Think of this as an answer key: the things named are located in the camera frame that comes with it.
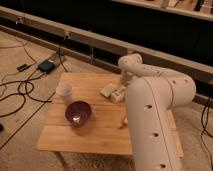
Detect black cable loops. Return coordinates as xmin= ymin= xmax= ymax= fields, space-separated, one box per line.
xmin=0 ymin=36 xmax=69 ymax=118

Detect purple ceramic bowl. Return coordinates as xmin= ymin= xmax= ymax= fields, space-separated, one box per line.
xmin=65 ymin=101 xmax=92 ymax=127

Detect wooden shelf rail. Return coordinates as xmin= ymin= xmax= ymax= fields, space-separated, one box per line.
xmin=0 ymin=6 xmax=213 ymax=75

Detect dark power adapter box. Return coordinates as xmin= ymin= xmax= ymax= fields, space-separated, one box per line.
xmin=38 ymin=60 xmax=55 ymax=73

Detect small black device on floor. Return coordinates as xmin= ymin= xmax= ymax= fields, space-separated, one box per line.
xmin=17 ymin=64 xmax=30 ymax=72

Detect white rectangular block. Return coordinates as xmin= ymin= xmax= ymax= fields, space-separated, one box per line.
xmin=100 ymin=83 xmax=116 ymax=98

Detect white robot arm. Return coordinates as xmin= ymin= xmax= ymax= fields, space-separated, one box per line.
xmin=118 ymin=54 xmax=196 ymax=171

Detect orange carrot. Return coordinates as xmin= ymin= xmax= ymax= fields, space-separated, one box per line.
xmin=119 ymin=115 xmax=128 ymax=129

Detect white plastic bottle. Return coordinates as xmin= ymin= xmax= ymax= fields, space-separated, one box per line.
xmin=110 ymin=89 xmax=125 ymax=103

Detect wooden table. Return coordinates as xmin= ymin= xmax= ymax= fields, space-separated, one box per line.
xmin=36 ymin=72 xmax=185 ymax=168

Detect black cable right side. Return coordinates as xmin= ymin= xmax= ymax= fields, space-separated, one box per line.
xmin=199 ymin=94 xmax=213 ymax=158

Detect translucent plastic cup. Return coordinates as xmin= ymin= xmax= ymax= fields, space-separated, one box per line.
xmin=56 ymin=84 xmax=72 ymax=105

